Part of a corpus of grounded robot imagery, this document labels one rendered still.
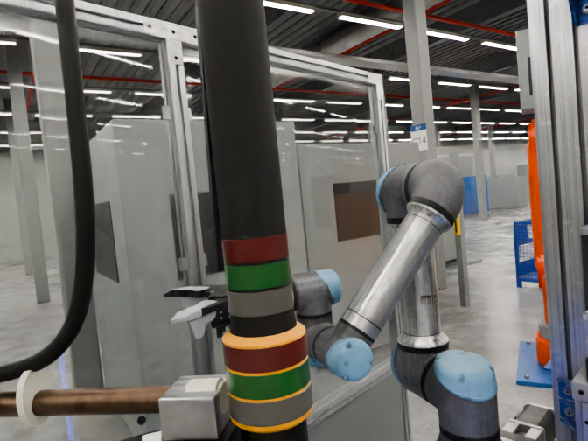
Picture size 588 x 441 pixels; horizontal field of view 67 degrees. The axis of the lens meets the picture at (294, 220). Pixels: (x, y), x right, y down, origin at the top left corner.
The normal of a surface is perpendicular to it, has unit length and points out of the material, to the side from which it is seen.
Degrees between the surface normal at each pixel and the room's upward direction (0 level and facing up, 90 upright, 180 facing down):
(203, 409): 90
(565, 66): 90
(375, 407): 90
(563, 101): 90
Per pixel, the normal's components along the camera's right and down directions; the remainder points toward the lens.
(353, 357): 0.33, 0.02
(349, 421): 0.73, -0.04
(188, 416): -0.15, 0.07
